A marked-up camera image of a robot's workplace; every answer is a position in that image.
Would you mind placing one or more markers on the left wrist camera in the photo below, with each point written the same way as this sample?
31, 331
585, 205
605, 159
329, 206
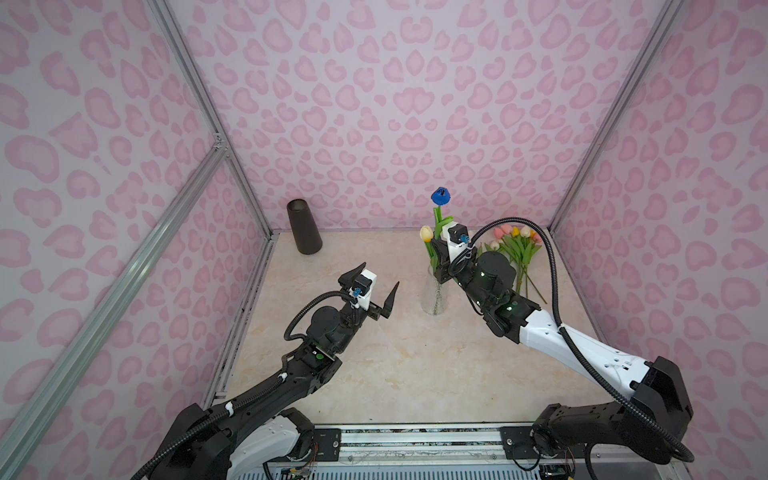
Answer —
362, 288

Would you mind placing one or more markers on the yellow white tulip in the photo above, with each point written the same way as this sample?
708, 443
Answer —
427, 236

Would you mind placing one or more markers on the black cone vase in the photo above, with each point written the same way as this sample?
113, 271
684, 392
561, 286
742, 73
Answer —
304, 228

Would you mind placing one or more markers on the right corner aluminium post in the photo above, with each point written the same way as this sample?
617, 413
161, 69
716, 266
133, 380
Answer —
664, 25

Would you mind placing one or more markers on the left corner aluminium post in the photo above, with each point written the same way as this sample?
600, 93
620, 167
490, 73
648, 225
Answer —
167, 22

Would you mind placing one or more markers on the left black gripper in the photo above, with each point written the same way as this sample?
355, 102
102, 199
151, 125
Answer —
384, 311

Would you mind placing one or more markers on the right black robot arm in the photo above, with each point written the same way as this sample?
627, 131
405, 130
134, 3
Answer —
649, 410

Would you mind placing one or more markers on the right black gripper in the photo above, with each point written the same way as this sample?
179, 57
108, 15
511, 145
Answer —
445, 266

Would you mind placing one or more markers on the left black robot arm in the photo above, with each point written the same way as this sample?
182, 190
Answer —
232, 438

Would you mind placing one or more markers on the corner aluminium post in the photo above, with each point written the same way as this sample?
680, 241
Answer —
167, 22
664, 25

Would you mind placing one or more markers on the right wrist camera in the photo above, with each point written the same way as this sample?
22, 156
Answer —
456, 238

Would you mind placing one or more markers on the clear glass vase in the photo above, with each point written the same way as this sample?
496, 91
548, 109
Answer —
434, 295

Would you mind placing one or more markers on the aluminium frame diagonal bar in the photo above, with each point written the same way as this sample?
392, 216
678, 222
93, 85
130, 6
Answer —
39, 412

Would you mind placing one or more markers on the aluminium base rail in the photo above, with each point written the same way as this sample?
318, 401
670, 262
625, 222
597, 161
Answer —
430, 451

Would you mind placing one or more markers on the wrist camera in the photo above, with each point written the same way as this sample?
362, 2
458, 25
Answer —
456, 238
362, 288

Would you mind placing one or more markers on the bunch of artificial tulips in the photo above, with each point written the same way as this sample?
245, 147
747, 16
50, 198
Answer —
518, 245

